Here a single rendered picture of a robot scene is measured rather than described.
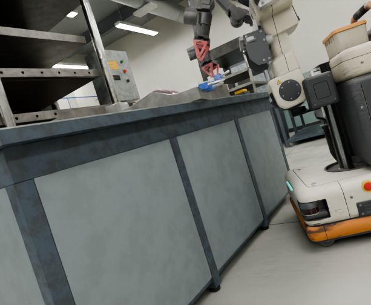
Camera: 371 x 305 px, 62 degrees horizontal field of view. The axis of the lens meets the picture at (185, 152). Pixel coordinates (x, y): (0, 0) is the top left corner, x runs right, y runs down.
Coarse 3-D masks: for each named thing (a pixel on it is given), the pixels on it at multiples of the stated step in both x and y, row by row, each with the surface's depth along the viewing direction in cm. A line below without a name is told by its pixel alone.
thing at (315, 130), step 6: (276, 108) 512; (282, 120) 515; (294, 120) 592; (324, 120) 483; (282, 126) 513; (294, 126) 592; (306, 126) 670; (312, 126) 626; (318, 126) 587; (282, 132) 515; (300, 132) 591; (306, 132) 556; (312, 132) 525; (318, 132) 497; (294, 138) 519; (300, 138) 503; (306, 138) 499; (288, 144) 514
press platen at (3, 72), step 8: (0, 72) 163; (8, 72) 165; (16, 72) 168; (24, 72) 172; (32, 72) 175; (40, 72) 179; (48, 72) 184; (56, 72) 188; (64, 72) 193; (72, 72) 197; (80, 72) 203; (88, 72) 209; (96, 72) 214
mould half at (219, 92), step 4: (224, 84) 182; (216, 88) 173; (220, 88) 177; (224, 88) 181; (212, 92) 168; (216, 92) 172; (220, 92) 176; (224, 92) 180; (228, 92) 184; (212, 96) 167; (216, 96) 171; (220, 96) 175; (224, 96) 178; (228, 96) 183
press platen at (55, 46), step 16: (0, 32) 169; (16, 32) 176; (32, 32) 184; (48, 32) 193; (0, 48) 185; (16, 48) 191; (32, 48) 198; (48, 48) 206; (64, 48) 214; (0, 64) 207; (16, 64) 215; (32, 64) 224; (48, 64) 234
